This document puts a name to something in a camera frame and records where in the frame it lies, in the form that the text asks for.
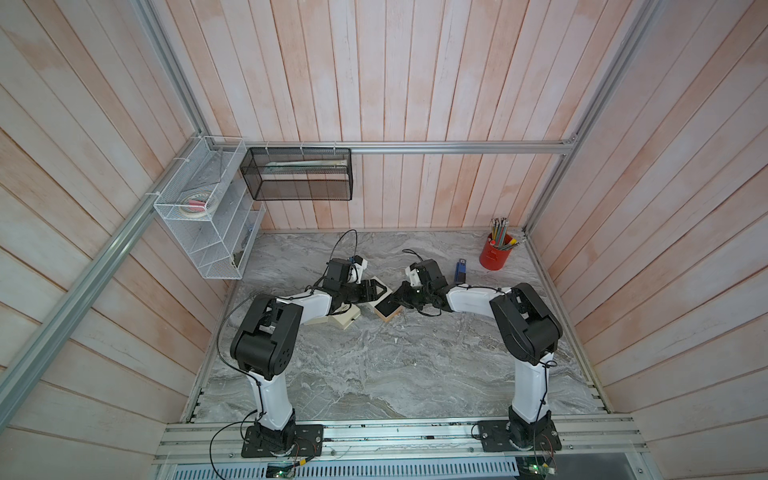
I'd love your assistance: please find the red pencil cup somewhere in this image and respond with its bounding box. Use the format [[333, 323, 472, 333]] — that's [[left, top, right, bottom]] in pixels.
[[479, 234, 518, 271]]

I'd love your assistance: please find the cream drawer jewelry box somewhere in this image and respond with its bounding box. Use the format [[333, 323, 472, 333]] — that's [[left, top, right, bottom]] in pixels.
[[329, 305, 361, 330]]

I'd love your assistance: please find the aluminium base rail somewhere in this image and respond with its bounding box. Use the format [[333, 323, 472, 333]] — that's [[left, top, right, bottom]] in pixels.
[[153, 414, 649, 465]]

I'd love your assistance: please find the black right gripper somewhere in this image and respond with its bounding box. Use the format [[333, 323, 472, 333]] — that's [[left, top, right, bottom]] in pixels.
[[388, 281, 433, 310]]

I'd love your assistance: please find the cream small gift box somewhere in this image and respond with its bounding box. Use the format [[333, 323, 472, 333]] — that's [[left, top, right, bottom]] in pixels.
[[366, 277, 403, 323]]

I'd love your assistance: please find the tape roll on shelf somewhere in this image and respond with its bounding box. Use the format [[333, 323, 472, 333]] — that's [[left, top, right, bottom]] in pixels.
[[178, 190, 218, 219]]

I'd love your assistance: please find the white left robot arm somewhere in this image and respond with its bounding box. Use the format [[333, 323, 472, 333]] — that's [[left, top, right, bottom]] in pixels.
[[230, 255, 386, 454]]

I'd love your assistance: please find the coloured pencils bundle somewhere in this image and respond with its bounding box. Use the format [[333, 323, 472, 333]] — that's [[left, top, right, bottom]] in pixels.
[[490, 217, 517, 251]]

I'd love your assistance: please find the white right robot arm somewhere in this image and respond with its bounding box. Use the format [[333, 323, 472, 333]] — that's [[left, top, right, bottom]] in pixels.
[[391, 260, 563, 449]]

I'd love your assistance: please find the black wire mesh basket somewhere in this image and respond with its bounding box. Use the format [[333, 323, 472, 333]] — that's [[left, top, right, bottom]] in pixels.
[[240, 147, 354, 201]]

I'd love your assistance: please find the white wire mesh shelf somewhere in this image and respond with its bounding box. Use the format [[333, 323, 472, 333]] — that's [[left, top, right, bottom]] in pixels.
[[154, 136, 265, 280]]

